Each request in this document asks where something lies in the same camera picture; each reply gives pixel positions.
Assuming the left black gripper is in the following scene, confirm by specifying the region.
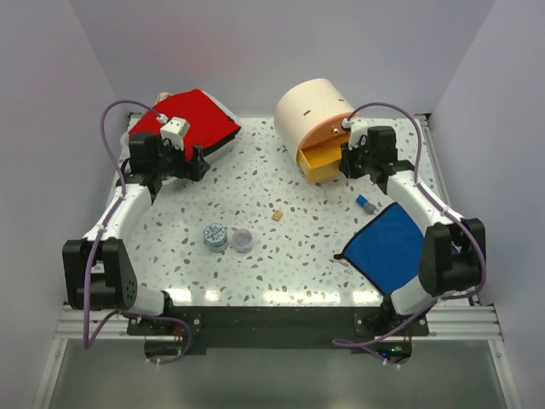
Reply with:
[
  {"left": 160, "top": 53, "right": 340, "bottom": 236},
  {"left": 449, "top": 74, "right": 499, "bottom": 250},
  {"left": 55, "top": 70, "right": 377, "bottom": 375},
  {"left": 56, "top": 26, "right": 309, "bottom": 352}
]
[{"left": 152, "top": 135, "right": 209, "bottom": 182}]

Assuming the blue grey glue stick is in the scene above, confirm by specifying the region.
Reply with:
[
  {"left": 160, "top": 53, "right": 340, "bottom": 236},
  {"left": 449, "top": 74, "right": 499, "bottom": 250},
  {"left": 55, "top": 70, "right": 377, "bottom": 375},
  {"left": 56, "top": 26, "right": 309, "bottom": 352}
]
[{"left": 356, "top": 195, "right": 376, "bottom": 215}]

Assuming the round beige drawer organizer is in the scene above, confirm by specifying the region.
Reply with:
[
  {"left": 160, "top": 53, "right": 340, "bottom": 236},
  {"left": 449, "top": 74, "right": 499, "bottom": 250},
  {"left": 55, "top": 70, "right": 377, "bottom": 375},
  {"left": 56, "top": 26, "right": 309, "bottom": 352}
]
[{"left": 273, "top": 78, "right": 353, "bottom": 183}]

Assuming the purple glitter tape roll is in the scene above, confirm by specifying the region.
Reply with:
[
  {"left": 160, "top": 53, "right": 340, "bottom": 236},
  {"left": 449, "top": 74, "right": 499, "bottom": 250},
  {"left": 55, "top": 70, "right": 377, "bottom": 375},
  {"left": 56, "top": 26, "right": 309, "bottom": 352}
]
[{"left": 232, "top": 229, "right": 253, "bottom": 253}]

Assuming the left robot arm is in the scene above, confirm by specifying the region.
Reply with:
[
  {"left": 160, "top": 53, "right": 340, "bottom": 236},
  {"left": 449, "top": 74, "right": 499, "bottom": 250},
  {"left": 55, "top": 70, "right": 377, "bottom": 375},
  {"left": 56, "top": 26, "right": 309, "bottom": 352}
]
[{"left": 62, "top": 132, "right": 210, "bottom": 334}]

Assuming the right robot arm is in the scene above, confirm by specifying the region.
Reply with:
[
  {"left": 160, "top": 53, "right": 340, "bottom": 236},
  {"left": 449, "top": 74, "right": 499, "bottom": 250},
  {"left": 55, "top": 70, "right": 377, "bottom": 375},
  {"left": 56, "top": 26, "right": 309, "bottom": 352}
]
[{"left": 339, "top": 121, "right": 486, "bottom": 335}]

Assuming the black cloth under red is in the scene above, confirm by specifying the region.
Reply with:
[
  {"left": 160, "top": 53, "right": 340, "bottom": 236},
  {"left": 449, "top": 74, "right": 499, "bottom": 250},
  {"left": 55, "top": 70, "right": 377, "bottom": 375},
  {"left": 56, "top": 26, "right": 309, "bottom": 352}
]
[{"left": 184, "top": 110, "right": 242, "bottom": 164}]

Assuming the blue patterned tape roll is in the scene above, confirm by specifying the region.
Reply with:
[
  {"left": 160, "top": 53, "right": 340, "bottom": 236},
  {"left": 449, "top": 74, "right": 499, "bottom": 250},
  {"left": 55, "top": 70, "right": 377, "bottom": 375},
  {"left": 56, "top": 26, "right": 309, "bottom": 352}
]
[{"left": 203, "top": 223, "right": 228, "bottom": 252}]

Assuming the white plastic basket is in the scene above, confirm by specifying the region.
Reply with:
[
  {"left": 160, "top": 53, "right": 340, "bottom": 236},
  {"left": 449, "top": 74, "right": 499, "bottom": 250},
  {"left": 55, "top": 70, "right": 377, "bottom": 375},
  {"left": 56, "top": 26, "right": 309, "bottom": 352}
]
[{"left": 121, "top": 89, "right": 241, "bottom": 181}]

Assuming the small tan eraser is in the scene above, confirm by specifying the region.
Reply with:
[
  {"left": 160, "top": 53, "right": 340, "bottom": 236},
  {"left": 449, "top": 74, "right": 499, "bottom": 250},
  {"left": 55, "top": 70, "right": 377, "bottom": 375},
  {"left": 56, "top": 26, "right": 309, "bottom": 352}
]
[{"left": 272, "top": 210, "right": 283, "bottom": 222}]

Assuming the blue microfiber cloth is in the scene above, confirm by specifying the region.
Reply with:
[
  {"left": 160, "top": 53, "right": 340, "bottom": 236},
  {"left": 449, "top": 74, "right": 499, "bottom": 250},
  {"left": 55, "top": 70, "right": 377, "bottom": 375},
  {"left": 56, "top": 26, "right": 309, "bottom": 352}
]
[{"left": 334, "top": 203, "right": 424, "bottom": 295}]

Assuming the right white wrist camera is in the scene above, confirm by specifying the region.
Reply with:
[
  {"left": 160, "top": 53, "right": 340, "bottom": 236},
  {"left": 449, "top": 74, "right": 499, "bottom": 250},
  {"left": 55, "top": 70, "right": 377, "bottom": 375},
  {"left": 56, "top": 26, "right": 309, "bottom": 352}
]
[{"left": 341, "top": 117, "right": 370, "bottom": 150}]

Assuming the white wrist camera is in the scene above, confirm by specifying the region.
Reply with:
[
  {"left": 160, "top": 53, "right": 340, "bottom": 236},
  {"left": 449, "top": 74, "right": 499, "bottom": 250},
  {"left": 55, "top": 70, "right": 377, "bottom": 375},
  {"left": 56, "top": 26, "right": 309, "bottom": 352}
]
[
  {"left": 160, "top": 117, "right": 190, "bottom": 150},
  {"left": 341, "top": 117, "right": 370, "bottom": 150}
]

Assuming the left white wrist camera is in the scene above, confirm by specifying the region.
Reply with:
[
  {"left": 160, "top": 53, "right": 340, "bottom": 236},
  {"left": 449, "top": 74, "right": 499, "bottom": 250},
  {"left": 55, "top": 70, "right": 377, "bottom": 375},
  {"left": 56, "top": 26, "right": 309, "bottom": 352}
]
[{"left": 160, "top": 117, "right": 190, "bottom": 150}]

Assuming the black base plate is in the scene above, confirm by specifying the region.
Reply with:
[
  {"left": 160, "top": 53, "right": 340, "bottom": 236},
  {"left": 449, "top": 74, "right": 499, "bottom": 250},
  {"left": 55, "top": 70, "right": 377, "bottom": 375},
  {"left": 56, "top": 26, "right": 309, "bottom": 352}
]
[{"left": 127, "top": 306, "right": 404, "bottom": 358}]

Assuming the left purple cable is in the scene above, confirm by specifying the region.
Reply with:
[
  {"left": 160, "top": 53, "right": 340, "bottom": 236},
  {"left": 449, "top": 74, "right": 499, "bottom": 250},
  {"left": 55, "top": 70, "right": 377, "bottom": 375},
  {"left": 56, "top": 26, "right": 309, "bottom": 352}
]
[{"left": 83, "top": 100, "right": 192, "bottom": 366}]

